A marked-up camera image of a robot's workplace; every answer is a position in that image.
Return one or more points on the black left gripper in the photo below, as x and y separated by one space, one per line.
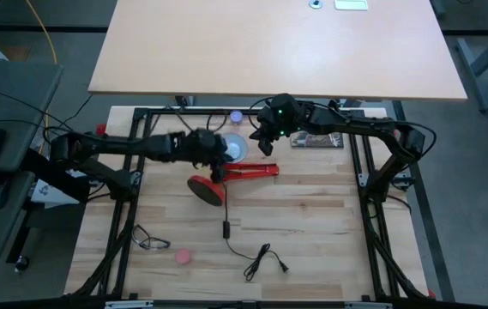
203 146

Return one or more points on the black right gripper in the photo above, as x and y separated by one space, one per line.
280 118

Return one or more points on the white lightbulb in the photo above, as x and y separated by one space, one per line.
235 149

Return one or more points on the red desk lamp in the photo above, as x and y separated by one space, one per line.
248 171

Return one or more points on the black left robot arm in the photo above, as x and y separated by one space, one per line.
119 146

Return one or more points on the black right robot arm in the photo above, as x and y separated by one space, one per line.
355 124

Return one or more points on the Acadia picture book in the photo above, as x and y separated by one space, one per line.
316 141

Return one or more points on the beige wooden desk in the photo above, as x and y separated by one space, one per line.
269 51

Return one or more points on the pink round cap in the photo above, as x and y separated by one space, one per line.
183 256

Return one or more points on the black safety glasses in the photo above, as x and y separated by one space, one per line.
144 245

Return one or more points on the red table clamp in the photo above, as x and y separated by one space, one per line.
100 129

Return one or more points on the white desk plate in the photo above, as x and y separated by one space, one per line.
351 4

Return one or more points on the white paper sheet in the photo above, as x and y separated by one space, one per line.
50 193

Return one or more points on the black desk knob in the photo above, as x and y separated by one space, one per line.
21 264

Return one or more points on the grey side desk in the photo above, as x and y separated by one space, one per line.
12 98

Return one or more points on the black aluminium table frame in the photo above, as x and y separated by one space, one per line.
170 112

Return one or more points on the silver metal bracket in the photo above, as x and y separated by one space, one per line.
128 304

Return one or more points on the grey furniture frame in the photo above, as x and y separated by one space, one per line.
483 60

